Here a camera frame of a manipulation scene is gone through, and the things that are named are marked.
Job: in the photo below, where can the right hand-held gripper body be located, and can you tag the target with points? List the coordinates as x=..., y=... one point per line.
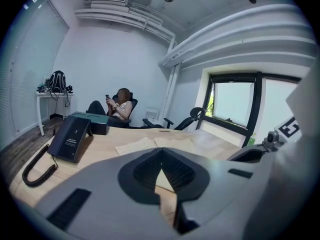
x=303, y=101

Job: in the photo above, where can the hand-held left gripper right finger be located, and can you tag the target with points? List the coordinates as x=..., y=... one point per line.
x=232, y=199

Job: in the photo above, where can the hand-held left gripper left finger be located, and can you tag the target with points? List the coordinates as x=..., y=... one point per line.
x=105, y=199

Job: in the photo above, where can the beige pants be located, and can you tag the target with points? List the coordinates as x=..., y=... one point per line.
x=172, y=142

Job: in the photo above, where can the small green bottle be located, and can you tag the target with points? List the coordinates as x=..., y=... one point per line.
x=252, y=139

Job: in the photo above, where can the black desk telephone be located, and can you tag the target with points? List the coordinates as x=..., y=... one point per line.
x=70, y=139

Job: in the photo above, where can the black framed window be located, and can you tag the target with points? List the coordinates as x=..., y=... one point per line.
x=232, y=101

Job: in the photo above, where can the dark green box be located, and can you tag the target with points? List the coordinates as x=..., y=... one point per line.
x=97, y=122

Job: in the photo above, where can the black office chair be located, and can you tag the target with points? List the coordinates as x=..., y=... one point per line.
x=186, y=121
x=133, y=106

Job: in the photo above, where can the black headset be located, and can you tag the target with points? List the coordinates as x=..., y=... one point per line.
x=69, y=89

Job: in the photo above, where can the white side table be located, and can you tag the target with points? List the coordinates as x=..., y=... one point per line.
x=50, y=95

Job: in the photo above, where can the black backpack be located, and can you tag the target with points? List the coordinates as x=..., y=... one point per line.
x=58, y=81

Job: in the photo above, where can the white ceiling pipes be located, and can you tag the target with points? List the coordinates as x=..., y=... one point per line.
x=140, y=21

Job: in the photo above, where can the white wall socket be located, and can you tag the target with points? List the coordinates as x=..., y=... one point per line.
x=152, y=115

